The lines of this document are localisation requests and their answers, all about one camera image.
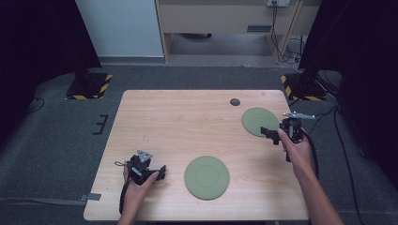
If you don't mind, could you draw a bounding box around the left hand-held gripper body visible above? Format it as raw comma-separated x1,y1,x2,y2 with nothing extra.
126,149,155,186

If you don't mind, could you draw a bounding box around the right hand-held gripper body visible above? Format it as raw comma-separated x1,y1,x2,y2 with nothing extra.
279,111,316,163

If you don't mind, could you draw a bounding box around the green round plate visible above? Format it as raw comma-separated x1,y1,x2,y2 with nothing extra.
240,107,281,138
183,155,231,202

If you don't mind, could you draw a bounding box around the person's left hand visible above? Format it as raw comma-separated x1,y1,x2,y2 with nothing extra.
122,164,161,218

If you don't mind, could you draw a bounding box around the person's right hand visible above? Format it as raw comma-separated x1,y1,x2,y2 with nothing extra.
276,127,315,177

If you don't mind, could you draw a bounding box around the black stand base striped edge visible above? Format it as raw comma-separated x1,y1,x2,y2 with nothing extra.
280,71,329,102
65,69,114,100

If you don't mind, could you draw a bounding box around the light wooden table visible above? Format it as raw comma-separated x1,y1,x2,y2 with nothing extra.
83,89,314,222

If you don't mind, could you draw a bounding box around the grey tape strip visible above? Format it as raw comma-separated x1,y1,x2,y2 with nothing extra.
80,192,102,203

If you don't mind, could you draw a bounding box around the dark curtain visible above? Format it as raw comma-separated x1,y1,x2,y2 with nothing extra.
298,0,398,190
0,0,102,142

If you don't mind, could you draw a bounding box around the beige wooden desk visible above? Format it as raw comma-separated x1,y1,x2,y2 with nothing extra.
155,0,322,66

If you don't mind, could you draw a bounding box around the white power socket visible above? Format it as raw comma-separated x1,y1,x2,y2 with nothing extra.
266,0,291,8

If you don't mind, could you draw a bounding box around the white cabinet panel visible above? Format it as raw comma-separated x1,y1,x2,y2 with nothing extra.
75,0,165,58

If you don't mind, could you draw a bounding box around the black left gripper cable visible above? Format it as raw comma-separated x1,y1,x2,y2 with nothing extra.
114,159,131,216

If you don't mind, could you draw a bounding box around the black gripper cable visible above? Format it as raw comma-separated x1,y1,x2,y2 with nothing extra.
114,159,131,216
300,129,320,182

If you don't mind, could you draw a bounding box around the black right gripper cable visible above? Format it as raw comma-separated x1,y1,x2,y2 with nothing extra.
300,129,320,182

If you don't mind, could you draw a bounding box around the long black floor cable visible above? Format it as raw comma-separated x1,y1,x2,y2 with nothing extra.
308,104,366,225

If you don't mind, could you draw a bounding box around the bundle of black cables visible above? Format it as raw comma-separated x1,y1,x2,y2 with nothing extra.
269,2,307,72

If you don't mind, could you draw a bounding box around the thin black floor cable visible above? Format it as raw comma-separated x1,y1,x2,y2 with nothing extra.
24,96,46,115

